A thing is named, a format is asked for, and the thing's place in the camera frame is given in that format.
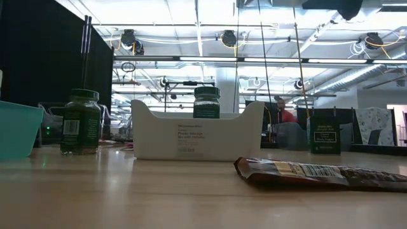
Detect black curtain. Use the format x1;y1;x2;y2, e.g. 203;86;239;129
0;0;114;147

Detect gray plastic bin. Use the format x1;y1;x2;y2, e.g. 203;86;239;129
273;121;354;151

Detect white patterned panel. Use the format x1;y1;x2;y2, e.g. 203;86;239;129
355;106;395;146

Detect person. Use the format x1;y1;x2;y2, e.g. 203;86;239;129
275;97;298;124

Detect black background partition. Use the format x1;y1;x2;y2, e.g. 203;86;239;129
296;107;363;146

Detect ceiling light bar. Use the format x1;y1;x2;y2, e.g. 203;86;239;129
113;55;407;66

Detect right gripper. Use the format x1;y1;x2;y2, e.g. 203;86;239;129
301;0;364;22

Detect brown spice packet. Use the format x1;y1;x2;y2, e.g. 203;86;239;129
234;156;407;193

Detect long black cable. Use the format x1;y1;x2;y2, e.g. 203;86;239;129
256;0;273;106

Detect black pepper tin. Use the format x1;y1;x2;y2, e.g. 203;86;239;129
308;114;342;156

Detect thin black cable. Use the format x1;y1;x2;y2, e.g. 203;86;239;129
233;0;241;113

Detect white column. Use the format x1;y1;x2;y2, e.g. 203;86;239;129
215;67;240;114

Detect green-lid glass spice jar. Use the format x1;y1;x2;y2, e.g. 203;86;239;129
60;88;102;156
193;86;221;120

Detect black background rig frame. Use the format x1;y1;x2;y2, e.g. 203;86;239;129
163;81;216;113

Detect clear plastic container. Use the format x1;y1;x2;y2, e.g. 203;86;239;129
37;101;112;144

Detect ceiling cable reel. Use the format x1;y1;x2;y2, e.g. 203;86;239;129
120;29;146;55
221;29;238;48
364;32;384;50

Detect white plastic storage bin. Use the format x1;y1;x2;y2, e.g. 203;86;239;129
131;99;265;162

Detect teal plastic tray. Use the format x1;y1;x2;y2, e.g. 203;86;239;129
0;101;45;160

